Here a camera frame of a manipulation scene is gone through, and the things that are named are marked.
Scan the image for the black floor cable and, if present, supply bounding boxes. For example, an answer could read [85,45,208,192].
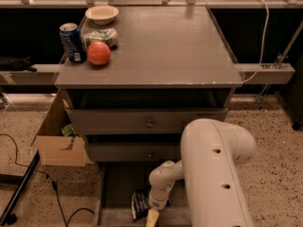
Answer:
[0,133,96,227]

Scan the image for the black object on ledge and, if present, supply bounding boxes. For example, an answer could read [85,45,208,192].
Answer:
[0,57,37,72]

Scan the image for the grey middle drawer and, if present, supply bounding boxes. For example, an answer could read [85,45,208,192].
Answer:
[85,143,181,162]

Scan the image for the white hanging cable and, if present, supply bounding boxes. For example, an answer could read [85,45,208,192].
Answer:
[241,0,270,84]

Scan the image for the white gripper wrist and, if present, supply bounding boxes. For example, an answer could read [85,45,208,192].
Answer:
[146,187,170,227]

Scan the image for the black metal floor bar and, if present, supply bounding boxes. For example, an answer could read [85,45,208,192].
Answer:
[0,152,40,226]

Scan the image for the red apple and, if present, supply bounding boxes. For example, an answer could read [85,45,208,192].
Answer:
[87,42,111,65]

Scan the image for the white bowl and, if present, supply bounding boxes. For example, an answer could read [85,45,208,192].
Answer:
[85,5,119,26]

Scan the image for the green packet in box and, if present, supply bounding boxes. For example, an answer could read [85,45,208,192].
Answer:
[62,124,78,137]

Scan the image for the grey top drawer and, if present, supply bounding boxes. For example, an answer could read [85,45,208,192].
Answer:
[66,108,228,135]

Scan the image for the cardboard box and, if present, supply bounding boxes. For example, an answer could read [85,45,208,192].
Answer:
[36,93,87,166]

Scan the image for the blue soda can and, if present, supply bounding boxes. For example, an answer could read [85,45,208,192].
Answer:
[60,23,86,62]

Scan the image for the grey drawer cabinet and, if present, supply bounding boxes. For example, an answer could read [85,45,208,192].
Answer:
[52,5,243,227]

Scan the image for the grey open bottom drawer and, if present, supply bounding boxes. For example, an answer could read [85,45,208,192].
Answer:
[93,162,191,227]

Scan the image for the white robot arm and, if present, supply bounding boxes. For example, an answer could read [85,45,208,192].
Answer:
[149,119,257,227]

